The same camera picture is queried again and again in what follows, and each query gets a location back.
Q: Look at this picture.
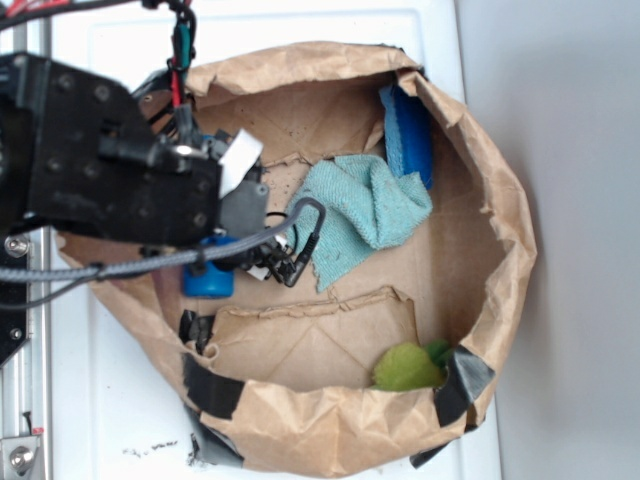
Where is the white plastic tray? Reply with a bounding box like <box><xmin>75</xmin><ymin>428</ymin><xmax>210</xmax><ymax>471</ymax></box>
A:
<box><xmin>49</xmin><ymin>0</ymin><xmax>504</xmax><ymax>480</ymax></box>

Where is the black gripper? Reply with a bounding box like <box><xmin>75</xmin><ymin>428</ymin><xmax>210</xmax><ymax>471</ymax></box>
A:
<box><xmin>203</xmin><ymin>130</ymin><xmax>306</xmax><ymax>287</ymax></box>

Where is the grey braided cable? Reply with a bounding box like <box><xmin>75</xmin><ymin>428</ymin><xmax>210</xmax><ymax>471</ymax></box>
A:
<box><xmin>0</xmin><ymin>197</ymin><xmax>327</xmax><ymax>284</ymax></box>

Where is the light teal terry cloth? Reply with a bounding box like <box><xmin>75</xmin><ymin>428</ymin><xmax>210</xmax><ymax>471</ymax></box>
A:
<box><xmin>286</xmin><ymin>155</ymin><xmax>433</xmax><ymax>293</ymax></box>

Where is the green plush toy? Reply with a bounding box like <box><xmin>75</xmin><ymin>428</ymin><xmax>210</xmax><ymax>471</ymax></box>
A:
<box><xmin>372</xmin><ymin>340</ymin><xmax>454</xmax><ymax>392</ymax></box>

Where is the black mounting bracket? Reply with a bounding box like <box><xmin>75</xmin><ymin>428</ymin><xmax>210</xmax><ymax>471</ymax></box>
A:
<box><xmin>0</xmin><ymin>219</ymin><xmax>32</xmax><ymax>370</ymax></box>

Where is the brown paper bag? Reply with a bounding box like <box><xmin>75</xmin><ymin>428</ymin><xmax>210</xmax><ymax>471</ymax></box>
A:
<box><xmin>92</xmin><ymin>42</ymin><xmax>537</xmax><ymax>478</ymax></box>

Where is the aluminium frame rail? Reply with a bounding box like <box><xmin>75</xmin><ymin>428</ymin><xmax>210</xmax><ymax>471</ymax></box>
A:
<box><xmin>1</xmin><ymin>20</ymin><xmax>54</xmax><ymax>479</ymax></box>

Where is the red green wire bundle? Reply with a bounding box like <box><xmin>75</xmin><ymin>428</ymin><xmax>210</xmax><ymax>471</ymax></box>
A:
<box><xmin>167</xmin><ymin>0</ymin><xmax>198</xmax><ymax>131</ymax></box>

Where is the blue plastic bottle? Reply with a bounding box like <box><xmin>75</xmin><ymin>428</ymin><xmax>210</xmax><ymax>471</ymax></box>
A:
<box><xmin>182</xmin><ymin>260</ymin><xmax>235</xmax><ymax>299</ymax></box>

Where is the blue sponge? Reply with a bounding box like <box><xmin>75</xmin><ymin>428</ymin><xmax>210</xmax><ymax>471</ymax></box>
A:
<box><xmin>379</xmin><ymin>85</ymin><xmax>433</xmax><ymax>190</ymax></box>

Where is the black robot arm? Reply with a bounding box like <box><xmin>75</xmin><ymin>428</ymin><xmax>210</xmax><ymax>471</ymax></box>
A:
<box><xmin>1</xmin><ymin>52</ymin><xmax>296</xmax><ymax>283</ymax></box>

